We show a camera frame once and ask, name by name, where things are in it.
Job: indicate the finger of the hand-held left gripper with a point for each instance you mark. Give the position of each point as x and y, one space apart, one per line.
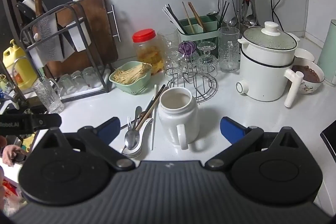
46 121

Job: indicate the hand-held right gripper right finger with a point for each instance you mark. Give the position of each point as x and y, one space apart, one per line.
231 129

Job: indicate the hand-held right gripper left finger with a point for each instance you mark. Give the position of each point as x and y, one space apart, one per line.
109 129

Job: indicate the embossed metal spoon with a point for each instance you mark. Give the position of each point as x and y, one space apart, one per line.
132 140

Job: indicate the white ceramic soup spoon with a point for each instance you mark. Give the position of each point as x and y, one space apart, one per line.
143 134

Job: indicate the wooden chopstick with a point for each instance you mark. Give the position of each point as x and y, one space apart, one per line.
148 115

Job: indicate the white ceramic mug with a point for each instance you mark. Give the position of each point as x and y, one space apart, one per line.
173 124

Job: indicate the person's left hand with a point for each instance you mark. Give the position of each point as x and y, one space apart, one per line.
10 154

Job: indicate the small textured glass mug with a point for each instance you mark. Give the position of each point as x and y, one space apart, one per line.
48 98

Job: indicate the small clear drinking glass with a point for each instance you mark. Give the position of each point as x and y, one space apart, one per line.
65 83
78 79
92 77

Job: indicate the white drip tray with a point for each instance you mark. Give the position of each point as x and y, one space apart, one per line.
86 92

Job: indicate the yellow oil bottle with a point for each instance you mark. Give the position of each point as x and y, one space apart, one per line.
21 74

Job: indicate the green plastic basket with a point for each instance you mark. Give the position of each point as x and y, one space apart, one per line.
136 87

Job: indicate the dark metal dish rack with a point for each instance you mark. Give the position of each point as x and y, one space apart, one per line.
105 77

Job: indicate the white electric cooker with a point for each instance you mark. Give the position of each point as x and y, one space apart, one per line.
262 77

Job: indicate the cut glass goblet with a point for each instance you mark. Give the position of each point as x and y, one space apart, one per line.
207 61

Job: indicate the tall textured glass mug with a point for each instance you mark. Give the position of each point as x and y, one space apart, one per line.
225 56

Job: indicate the plastic jar red lid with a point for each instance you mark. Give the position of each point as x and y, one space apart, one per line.
148 53

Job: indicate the white patterned bowl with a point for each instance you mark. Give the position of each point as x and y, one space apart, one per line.
309 87

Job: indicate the clear stemmed glass cup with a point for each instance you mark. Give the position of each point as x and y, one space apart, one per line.
173 61

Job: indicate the steel cleaver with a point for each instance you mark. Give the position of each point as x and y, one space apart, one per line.
81 37

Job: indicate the purple tinted glass cup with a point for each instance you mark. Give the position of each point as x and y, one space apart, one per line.
187 48

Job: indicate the dark brown food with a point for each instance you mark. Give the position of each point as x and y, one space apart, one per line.
305 73

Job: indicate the green utensil holder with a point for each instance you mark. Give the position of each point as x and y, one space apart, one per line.
199 37

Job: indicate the black induction cooktop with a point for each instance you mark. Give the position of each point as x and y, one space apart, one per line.
330 140

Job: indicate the wooden cutting board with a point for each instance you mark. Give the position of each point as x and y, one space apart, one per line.
97 29

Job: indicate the plain white bowl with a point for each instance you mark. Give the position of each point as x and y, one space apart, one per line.
305 54

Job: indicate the pot lid white knob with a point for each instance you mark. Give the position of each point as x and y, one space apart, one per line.
271 28

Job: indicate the clear glass tumbler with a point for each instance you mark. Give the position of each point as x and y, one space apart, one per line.
169 37

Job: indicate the bundle of thin dark chopsticks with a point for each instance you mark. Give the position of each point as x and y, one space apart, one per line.
224 14

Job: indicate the bundle of bamboo chopsticks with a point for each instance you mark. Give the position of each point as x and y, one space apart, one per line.
195 15

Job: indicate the pale green canister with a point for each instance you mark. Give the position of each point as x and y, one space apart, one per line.
328 50

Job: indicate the bundle of white black chopsticks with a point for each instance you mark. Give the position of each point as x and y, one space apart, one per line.
173 18

